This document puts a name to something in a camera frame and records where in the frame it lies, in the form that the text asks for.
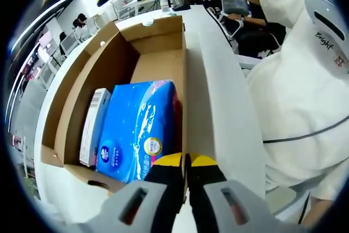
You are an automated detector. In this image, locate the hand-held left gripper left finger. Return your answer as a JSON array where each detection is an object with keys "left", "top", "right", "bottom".
[{"left": 79, "top": 153, "right": 186, "bottom": 233}]

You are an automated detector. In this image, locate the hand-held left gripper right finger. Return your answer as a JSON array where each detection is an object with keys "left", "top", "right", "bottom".
[{"left": 186, "top": 153, "right": 309, "bottom": 233}]

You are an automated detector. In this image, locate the dark blue tissue pack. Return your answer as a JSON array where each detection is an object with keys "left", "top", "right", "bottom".
[{"left": 95, "top": 79, "right": 182, "bottom": 184}]

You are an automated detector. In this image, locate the brown cardboard shoe box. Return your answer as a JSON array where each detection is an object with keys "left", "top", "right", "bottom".
[{"left": 40, "top": 14, "right": 189, "bottom": 198}]

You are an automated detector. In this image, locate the small white barcode carton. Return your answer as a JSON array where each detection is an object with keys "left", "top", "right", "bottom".
[{"left": 79, "top": 87, "right": 112, "bottom": 167}]

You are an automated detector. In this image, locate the white office chair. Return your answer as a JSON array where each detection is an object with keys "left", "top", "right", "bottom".
[
  {"left": 59, "top": 32, "right": 80, "bottom": 56},
  {"left": 219, "top": 0, "right": 250, "bottom": 17}
]

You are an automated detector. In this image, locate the person in white shirt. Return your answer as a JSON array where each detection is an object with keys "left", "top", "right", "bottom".
[{"left": 245, "top": 0, "right": 349, "bottom": 201}]

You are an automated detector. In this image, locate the white chest device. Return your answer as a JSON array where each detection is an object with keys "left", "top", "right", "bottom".
[{"left": 304, "top": 0, "right": 349, "bottom": 53}]

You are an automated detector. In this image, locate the chest device cable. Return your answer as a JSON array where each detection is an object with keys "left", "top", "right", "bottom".
[{"left": 263, "top": 115, "right": 349, "bottom": 144}]

